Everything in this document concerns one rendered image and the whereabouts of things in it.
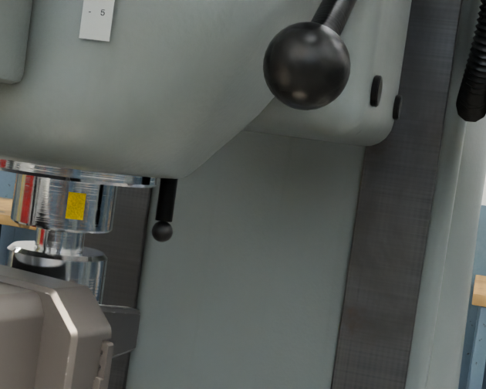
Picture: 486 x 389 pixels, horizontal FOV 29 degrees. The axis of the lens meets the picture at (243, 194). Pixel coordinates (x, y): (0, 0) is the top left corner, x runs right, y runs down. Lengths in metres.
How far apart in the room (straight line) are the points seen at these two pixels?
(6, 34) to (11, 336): 0.12
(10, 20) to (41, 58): 0.02
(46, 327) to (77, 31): 0.12
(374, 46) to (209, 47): 0.19
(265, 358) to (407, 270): 0.14
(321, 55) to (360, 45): 0.21
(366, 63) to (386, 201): 0.27
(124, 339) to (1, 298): 0.10
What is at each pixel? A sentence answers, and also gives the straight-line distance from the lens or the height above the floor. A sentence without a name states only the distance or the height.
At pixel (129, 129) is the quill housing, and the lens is 0.37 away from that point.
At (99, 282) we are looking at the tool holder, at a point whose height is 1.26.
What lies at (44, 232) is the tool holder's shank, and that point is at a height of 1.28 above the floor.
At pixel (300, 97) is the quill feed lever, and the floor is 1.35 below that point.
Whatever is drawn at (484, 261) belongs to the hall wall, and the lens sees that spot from 4.62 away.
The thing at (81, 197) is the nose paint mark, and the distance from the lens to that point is 0.43.
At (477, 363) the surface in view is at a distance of 3.88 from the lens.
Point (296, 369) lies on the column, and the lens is 0.82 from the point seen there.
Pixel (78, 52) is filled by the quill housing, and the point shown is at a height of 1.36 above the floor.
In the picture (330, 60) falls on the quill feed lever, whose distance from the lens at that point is 0.32.
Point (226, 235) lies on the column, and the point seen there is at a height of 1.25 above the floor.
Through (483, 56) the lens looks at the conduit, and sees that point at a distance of 0.63.
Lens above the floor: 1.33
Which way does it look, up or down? 3 degrees down
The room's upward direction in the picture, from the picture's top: 8 degrees clockwise
